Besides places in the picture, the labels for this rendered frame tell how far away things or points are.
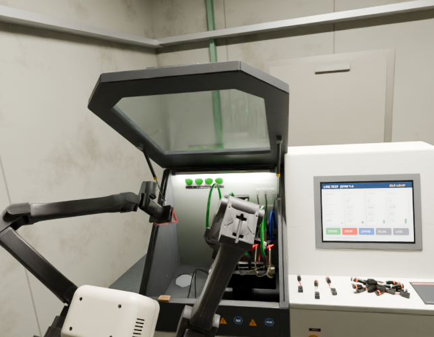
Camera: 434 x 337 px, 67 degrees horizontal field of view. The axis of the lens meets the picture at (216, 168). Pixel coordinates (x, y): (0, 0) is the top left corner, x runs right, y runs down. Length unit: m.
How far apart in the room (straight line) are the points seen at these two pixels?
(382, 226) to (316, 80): 2.45
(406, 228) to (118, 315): 1.31
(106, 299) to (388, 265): 1.28
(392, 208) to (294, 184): 0.45
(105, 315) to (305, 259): 1.05
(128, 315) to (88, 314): 0.11
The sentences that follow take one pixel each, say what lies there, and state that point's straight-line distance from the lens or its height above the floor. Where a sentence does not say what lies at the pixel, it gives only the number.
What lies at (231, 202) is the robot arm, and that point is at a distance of 0.78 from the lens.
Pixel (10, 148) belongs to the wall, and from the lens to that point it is 2.81.
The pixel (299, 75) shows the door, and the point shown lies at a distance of 3.92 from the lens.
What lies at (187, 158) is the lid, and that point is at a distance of 1.78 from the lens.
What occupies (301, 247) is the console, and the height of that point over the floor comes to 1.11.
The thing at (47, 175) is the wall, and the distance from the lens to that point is 3.02.
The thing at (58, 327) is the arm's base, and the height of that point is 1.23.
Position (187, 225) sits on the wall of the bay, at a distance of 2.05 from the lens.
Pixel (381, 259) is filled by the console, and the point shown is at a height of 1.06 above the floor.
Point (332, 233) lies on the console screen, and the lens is 1.70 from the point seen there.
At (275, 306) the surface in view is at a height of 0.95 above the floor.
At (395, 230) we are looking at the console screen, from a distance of 1.75.
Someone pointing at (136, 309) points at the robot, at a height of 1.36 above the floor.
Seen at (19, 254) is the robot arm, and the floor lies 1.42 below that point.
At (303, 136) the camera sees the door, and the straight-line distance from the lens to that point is 3.96.
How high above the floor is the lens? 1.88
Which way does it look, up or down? 13 degrees down
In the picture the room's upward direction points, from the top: 4 degrees counter-clockwise
